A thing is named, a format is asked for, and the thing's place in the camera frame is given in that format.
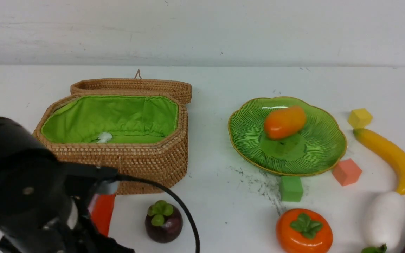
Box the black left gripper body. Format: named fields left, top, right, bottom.
left=0, top=158, right=134, bottom=253

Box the orange plastic carrot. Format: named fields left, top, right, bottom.
left=88, top=194, right=116, bottom=237

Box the dark purple plastic mangosteen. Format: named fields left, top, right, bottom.
left=144, top=200, right=183, bottom=244

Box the orange yellow plastic mango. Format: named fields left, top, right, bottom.
left=264, top=106, right=307, bottom=140

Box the orange plastic persimmon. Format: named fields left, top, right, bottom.
left=275, top=208, right=333, bottom=253

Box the white radish with leaves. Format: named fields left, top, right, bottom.
left=361, top=191, right=405, bottom=253

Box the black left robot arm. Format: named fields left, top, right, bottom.
left=0, top=117, right=134, bottom=253

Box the woven rattan basket green lining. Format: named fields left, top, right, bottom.
left=33, top=73, right=192, bottom=188

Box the green foam cube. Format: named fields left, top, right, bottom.
left=279, top=176, right=303, bottom=203

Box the green glass scalloped plate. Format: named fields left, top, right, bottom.
left=227, top=96, right=347, bottom=177

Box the salmon foam cube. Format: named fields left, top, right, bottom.
left=332, top=159, right=362, bottom=186

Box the yellow foam cube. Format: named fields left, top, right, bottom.
left=347, top=108, right=373, bottom=129

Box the yellow plastic banana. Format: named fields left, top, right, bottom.
left=352, top=128, right=405, bottom=195

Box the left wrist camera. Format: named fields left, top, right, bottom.
left=63, top=162, right=119, bottom=200

